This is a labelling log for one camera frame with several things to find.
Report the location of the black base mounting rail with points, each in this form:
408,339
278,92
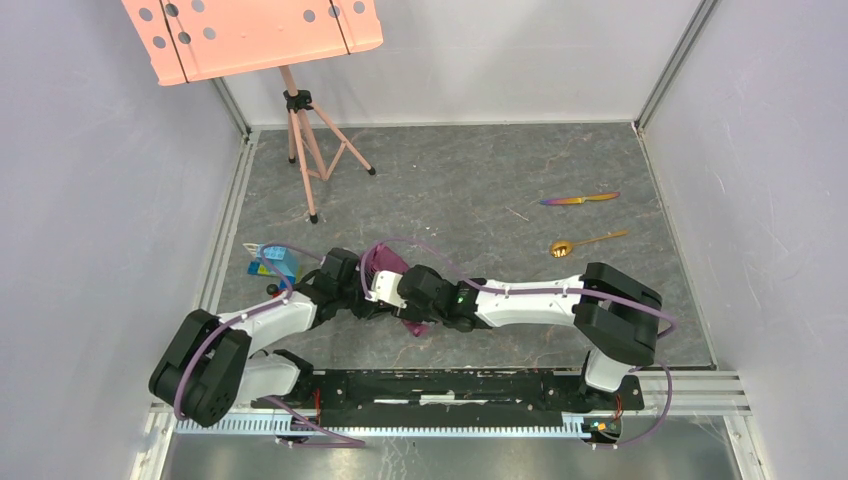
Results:
535,397

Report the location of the magenta satin napkin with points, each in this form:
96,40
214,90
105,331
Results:
384,258

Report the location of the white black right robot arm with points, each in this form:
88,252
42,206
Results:
618,315

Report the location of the iridescent rainbow knife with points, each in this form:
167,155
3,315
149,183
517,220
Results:
578,200

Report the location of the pink music stand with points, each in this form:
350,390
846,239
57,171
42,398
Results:
188,41

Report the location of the gold spoon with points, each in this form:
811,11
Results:
563,248

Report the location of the colourful toy block set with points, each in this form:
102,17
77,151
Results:
275,261

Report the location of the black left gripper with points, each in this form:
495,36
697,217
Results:
368,310

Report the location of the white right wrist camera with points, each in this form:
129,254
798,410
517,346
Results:
384,288

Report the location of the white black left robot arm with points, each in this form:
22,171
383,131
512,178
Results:
212,362

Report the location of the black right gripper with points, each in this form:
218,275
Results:
410,312

